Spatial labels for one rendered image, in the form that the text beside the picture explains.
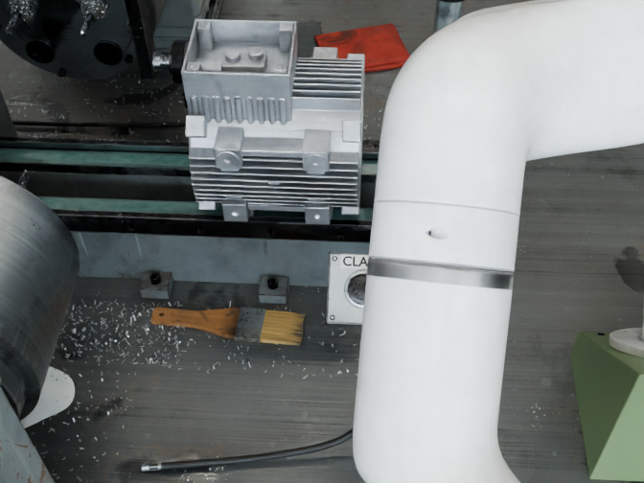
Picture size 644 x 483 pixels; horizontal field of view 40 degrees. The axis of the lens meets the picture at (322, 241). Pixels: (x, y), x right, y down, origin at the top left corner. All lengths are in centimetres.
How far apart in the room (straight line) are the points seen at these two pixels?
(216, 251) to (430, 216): 68
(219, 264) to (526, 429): 45
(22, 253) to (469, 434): 51
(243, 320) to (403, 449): 67
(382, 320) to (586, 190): 88
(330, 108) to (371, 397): 54
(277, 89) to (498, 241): 51
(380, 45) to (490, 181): 108
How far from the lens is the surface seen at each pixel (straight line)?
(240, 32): 106
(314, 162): 99
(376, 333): 52
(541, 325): 119
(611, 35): 60
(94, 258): 122
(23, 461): 85
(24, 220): 90
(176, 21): 155
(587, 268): 127
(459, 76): 52
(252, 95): 99
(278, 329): 115
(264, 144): 101
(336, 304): 86
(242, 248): 115
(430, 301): 50
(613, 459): 105
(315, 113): 101
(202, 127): 101
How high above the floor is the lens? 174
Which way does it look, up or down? 49 degrees down
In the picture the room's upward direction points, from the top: 1 degrees counter-clockwise
